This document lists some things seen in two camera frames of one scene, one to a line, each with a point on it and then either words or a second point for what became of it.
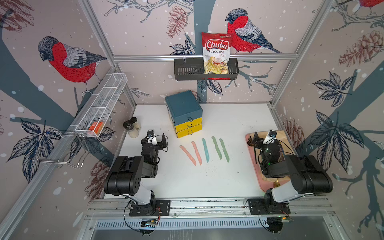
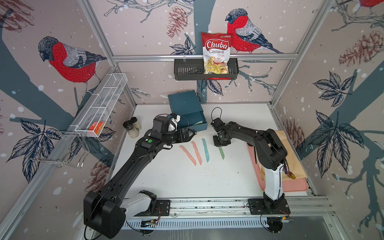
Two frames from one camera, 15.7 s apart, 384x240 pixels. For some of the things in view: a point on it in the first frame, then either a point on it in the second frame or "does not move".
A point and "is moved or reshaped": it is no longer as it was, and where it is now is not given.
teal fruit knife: x=206 y=151 does not move
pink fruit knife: x=188 y=154 does not move
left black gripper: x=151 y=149 to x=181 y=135
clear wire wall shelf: x=91 y=119 does not move
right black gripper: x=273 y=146 to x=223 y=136
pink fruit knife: x=197 y=153 does not move
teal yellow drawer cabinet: x=185 y=112 does not move
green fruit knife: x=226 y=153 is moved or reshaped
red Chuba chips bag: x=216 y=51 does not move
